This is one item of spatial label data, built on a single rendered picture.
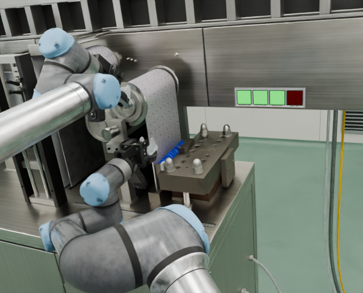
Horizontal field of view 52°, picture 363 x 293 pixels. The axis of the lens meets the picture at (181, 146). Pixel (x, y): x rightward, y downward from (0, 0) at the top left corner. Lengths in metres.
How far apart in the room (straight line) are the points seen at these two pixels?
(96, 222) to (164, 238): 0.42
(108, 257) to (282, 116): 3.39
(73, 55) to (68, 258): 0.48
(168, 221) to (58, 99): 0.31
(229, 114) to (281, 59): 2.71
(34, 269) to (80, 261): 0.82
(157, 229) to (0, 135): 0.30
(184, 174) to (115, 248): 0.60
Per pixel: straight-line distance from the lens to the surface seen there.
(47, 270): 1.44
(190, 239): 0.67
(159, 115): 1.30
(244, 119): 4.01
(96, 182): 0.99
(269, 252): 2.52
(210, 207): 1.27
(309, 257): 2.50
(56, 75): 0.91
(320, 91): 1.37
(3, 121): 0.69
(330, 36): 1.33
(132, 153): 1.12
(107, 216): 1.05
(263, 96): 1.39
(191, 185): 1.20
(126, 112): 1.22
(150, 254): 0.66
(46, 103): 0.74
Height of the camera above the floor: 1.57
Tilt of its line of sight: 23 degrees down
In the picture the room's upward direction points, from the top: 6 degrees counter-clockwise
